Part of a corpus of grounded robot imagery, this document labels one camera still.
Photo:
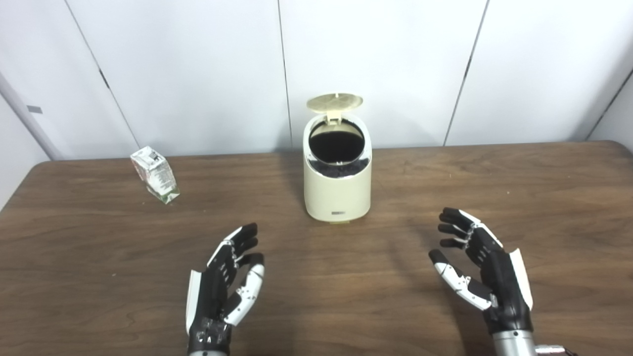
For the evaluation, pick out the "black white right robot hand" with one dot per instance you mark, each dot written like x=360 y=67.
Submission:
x=502 y=287

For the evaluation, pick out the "black wall panel clip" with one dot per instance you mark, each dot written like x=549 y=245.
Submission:
x=104 y=79

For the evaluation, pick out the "cream-colored bin body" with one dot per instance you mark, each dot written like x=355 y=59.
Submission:
x=336 y=195

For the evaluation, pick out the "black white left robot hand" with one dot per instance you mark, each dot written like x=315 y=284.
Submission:
x=212 y=291

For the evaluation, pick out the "gray tape label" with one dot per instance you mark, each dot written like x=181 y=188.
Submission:
x=34 y=109

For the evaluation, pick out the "cream round bin lid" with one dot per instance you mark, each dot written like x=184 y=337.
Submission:
x=334 y=102

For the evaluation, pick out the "white green milk carton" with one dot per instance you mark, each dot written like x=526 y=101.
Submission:
x=156 y=173

